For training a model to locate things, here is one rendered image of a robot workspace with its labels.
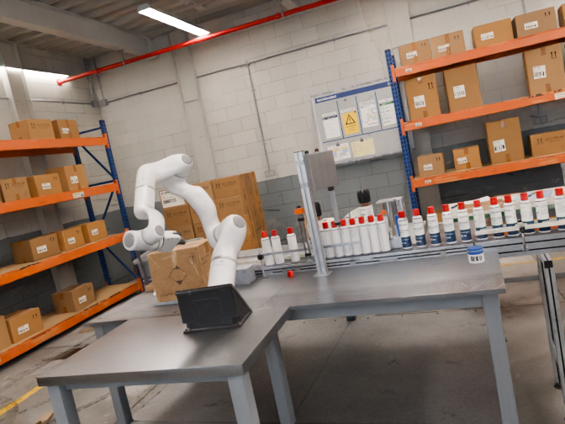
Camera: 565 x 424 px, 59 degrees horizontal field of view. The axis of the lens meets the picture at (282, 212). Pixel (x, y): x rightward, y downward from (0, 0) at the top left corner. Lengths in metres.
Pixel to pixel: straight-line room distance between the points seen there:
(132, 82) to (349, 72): 3.49
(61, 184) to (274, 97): 3.16
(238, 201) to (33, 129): 2.52
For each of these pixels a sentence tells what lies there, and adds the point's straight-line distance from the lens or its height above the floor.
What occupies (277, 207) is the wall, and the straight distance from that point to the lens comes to 7.56.
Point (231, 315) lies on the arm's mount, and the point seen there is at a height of 0.88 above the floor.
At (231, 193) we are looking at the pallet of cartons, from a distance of 6.19.
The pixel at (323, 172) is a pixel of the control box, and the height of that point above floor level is 1.36.
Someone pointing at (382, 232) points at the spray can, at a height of 0.99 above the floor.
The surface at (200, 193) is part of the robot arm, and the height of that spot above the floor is 1.39.
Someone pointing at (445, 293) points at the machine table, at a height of 0.83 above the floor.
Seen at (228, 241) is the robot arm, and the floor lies 1.16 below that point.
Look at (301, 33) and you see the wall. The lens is 7.48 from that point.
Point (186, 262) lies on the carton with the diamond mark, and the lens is 2.70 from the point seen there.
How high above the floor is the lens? 1.48
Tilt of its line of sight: 6 degrees down
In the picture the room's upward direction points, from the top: 12 degrees counter-clockwise
